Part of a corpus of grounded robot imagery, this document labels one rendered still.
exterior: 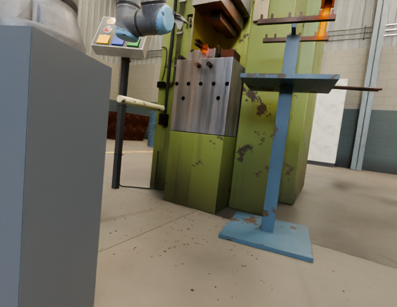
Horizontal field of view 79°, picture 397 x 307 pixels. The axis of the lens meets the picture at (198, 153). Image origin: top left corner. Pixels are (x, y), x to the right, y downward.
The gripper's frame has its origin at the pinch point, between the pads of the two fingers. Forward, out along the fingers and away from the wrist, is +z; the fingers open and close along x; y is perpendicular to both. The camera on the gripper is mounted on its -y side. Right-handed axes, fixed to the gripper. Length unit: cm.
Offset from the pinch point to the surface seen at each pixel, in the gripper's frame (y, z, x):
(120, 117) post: 48, 23, -56
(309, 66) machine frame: -4, 91, 56
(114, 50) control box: 6, 12, -55
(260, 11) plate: -23, 45, 29
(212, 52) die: 2.9, 33.0, 5.9
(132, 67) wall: -188, 664, -679
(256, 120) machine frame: 42, 47, 34
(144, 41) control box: -2.6, 21.2, -38.6
